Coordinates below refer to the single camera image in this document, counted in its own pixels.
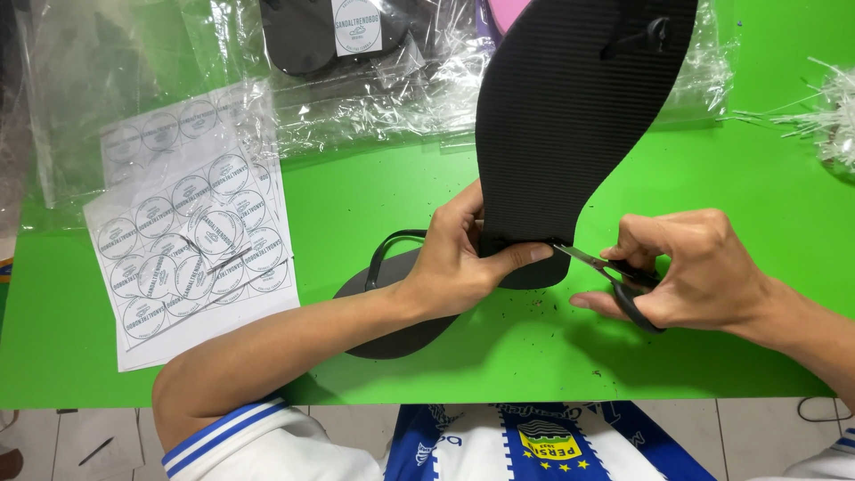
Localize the person's right hand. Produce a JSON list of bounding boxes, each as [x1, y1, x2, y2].
[[569, 208, 770, 334]]

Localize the person's left hand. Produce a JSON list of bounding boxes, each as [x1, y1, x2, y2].
[[401, 179, 554, 319]]

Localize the black-handled scissors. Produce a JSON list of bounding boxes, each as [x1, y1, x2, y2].
[[553, 243, 667, 334]]

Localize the black flip-flop with ribbed sole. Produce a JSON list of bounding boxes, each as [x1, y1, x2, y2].
[[475, 0, 700, 291]]

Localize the black flip-flop with smooth footbed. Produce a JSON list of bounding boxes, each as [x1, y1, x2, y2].
[[333, 229, 463, 361]]

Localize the crumpled clear plastic wrap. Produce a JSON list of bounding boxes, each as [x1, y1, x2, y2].
[[270, 0, 741, 156]]

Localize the white and blue jersey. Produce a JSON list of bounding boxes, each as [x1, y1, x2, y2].
[[160, 397, 855, 481]]

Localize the pile of clear plastic fasteners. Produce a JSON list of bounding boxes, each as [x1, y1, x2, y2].
[[733, 57, 855, 176]]

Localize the stack of round sticker sheets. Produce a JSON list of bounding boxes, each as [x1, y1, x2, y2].
[[83, 152, 302, 373]]

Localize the pink and purple sandal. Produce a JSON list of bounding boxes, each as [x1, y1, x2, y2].
[[477, 0, 535, 42]]

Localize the white label with round print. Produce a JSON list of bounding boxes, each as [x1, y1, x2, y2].
[[331, 0, 383, 57]]

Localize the black sandals in plastic bag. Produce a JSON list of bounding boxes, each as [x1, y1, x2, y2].
[[259, 0, 483, 78]]

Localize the black pen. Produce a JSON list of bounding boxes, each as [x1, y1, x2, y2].
[[77, 437, 115, 467]]

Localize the heap of clear plastic bags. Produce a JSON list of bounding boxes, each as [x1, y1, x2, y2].
[[13, 0, 281, 231]]

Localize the black cable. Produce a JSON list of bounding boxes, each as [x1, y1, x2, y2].
[[797, 397, 837, 424]]

